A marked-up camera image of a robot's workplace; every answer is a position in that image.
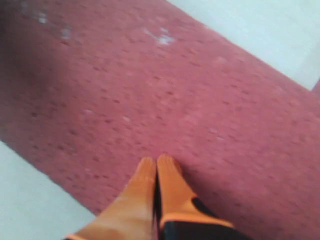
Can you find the front large red brick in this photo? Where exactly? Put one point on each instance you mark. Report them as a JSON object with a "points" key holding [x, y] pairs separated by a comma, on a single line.
{"points": [[316, 89]]}

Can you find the long red brick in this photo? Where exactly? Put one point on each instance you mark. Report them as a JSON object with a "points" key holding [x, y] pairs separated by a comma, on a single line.
{"points": [[88, 87]]}

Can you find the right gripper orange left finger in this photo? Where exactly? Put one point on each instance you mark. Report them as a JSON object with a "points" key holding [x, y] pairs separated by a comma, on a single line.
{"points": [[131, 214]]}

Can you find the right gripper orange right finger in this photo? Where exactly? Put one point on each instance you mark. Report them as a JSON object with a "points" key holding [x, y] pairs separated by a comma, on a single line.
{"points": [[183, 216]]}

